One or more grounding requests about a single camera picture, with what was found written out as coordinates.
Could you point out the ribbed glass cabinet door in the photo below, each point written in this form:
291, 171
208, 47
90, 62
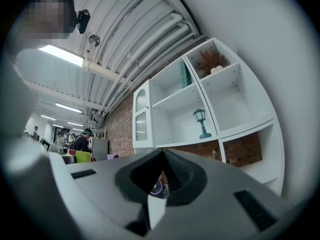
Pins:
141, 119

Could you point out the person's head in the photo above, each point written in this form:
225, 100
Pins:
47, 16

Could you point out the black head-worn camera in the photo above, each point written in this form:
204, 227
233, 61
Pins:
83, 21

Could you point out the bundle of white ceiling pipes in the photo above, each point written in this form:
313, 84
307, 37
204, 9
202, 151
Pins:
150, 49

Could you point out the long ceiling light panel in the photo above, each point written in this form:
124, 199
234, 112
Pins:
62, 55
68, 107
75, 124

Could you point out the yellow green box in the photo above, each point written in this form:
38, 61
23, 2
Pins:
81, 156

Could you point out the teal miniature street lantern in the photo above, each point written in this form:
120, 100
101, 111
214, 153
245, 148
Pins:
202, 124

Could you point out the dried reddish brown plant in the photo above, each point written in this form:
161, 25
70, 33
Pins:
210, 57

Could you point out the white table top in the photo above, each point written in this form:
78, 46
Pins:
157, 211

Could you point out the white cabinet with glass door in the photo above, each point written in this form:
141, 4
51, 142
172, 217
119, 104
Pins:
180, 124

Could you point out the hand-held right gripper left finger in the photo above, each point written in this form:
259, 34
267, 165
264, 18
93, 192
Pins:
105, 184

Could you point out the round ceiling dome sensor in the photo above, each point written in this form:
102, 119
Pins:
94, 40

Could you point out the purple round fan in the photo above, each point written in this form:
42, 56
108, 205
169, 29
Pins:
158, 187

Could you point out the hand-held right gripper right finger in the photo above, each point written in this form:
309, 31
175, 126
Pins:
220, 191

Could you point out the white bubble vase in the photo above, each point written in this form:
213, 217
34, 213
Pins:
216, 69

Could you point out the teal box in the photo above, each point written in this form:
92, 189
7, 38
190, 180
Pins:
186, 75

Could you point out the grey metal cabinet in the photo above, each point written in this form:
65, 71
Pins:
100, 149

